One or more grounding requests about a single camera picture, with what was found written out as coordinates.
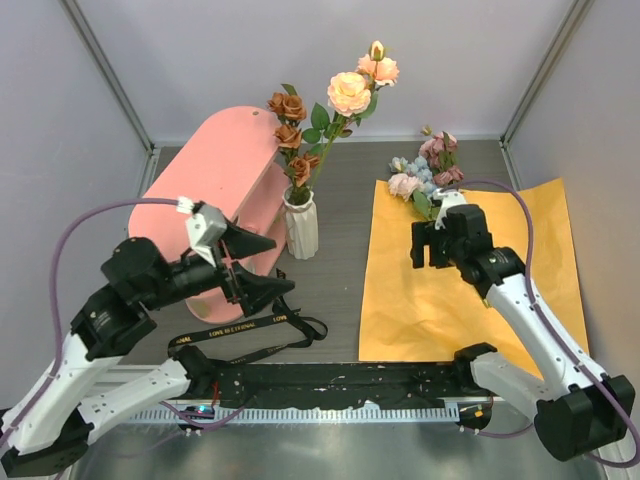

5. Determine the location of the orange wrapping paper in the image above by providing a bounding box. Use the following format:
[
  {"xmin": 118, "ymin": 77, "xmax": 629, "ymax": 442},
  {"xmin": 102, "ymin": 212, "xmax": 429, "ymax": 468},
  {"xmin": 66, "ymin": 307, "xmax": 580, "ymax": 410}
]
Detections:
[{"xmin": 358, "ymin": 179, "xmax": 588, "ymax": 375}]

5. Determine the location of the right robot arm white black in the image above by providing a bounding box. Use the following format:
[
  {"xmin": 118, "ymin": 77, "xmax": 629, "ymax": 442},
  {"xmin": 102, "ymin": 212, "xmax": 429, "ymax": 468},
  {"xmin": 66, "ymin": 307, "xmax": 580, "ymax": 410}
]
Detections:
[{"xmin": 410, "ymin": 204, "xmax": 639, "ymax": 461}]

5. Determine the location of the aluminium frame post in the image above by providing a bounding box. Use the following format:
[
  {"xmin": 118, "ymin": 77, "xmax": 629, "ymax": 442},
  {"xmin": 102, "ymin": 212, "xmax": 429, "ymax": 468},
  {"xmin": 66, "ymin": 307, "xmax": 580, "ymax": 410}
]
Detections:
[
  {"xmin": 59, "ymin": 0, "xmax": 155, "ymax": 155},
  {"xmin": 500, "ymin": 0, "xmax": 595, "ymax": 152}
]

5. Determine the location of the aluminium frame post left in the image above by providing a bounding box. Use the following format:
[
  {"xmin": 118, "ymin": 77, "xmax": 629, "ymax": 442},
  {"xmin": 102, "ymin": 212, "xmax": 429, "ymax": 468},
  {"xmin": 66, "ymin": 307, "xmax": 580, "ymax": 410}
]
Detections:
[{"xmin": 59, "ymin": 0, "xmax": 155, "ymax": 155}]

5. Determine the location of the pink wooden tiered shelf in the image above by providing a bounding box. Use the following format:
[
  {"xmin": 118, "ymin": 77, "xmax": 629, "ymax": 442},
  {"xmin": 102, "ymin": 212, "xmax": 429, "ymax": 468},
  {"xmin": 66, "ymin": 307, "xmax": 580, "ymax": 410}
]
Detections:
[{"xmin": 128, "ymin": 106, "xmax": 289, "ymax": 324}]

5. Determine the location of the black ribbon gold lettering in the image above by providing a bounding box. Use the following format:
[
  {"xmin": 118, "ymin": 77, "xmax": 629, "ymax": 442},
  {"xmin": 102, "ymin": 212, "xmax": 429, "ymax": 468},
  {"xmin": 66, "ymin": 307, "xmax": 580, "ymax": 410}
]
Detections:
[{"xmin": 167, "ymin": 295, "xmax": 328, "ymax": 365}]

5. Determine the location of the brown rose stem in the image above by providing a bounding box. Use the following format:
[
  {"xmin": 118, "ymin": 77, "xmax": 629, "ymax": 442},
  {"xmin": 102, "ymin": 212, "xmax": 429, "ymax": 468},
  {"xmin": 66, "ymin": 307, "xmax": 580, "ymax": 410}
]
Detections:
[{"xmin": 267, "ymin": 84, "xmax": 319, "ymax": 206}]

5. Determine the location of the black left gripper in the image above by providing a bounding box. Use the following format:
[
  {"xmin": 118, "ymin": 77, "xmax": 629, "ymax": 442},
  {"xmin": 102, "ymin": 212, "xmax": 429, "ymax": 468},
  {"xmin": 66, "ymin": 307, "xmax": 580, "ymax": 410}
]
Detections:
[{"xmin": 145, "ymin": 217, "xmax": 298, "ymax": 312}]

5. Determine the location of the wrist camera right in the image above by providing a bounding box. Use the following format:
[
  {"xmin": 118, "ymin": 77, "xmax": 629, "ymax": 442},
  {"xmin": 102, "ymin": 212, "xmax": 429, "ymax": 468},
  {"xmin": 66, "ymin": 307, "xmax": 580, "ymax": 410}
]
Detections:
[{"xmin": 431, "ymin": 188, "xmax": 467, "ymax": 230}]

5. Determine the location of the artificial flower bouquet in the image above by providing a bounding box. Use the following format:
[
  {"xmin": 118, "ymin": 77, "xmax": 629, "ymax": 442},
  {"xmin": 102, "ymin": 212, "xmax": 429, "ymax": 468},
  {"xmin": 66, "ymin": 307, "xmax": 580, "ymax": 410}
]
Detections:
[{"xmin": 387, "ymin": 126, "xmax": 464, "ymax": 221}]

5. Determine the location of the white slotted cable duct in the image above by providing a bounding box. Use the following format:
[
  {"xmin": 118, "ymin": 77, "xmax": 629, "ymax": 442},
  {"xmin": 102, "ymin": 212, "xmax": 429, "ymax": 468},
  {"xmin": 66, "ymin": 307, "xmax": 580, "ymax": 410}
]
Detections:
[{"xmin": 126, "ymin": 402, "xmax": 459, "ymax": 425}]

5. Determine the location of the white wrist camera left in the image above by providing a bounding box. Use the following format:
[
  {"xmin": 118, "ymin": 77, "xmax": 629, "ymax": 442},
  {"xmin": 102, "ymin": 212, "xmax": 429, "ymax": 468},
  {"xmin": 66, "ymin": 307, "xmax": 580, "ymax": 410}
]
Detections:
[{"xmin": 176, "ymin": 196, "xmax": 227, "ymax": 267}]

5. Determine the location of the aluminium frame post right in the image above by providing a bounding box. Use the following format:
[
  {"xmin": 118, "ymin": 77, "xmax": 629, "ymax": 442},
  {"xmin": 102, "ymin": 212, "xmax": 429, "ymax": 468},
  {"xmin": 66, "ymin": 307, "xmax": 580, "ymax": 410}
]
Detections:
[{"xmin": 500, "ymin": 0, "xmax": 595, "ymax": 152}]

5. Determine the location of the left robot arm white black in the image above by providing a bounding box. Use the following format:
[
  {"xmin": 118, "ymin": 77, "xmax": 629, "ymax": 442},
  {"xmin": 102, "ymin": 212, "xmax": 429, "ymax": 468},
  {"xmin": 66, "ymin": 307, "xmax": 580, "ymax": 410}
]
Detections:
[{"xmin": 1, "ymin": 224, "xmax": 294, "ymax": 478}]

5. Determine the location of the peach rose stem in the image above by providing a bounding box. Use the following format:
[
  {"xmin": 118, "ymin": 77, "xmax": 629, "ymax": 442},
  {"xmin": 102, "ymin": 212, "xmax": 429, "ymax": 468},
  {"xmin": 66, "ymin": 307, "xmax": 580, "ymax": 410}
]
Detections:
[{"xmin": 302, "ymin": 40, "xmax": 399, "ymax": 189}]

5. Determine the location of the white ribbed ceramic vase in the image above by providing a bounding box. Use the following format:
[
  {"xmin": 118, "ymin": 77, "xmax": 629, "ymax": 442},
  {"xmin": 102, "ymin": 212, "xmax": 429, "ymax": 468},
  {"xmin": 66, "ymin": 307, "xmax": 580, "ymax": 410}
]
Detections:
[{"xmin": 283, "ymin": 187, "xmax": 319, "ymax": 260}]

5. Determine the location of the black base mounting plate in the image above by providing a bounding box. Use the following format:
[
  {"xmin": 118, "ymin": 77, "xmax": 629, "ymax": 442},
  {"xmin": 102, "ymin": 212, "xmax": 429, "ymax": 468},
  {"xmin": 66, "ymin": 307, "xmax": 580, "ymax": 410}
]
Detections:
[{"xmin": 154, "ymin": 360, "xmax": 511, "ymax": 412}]

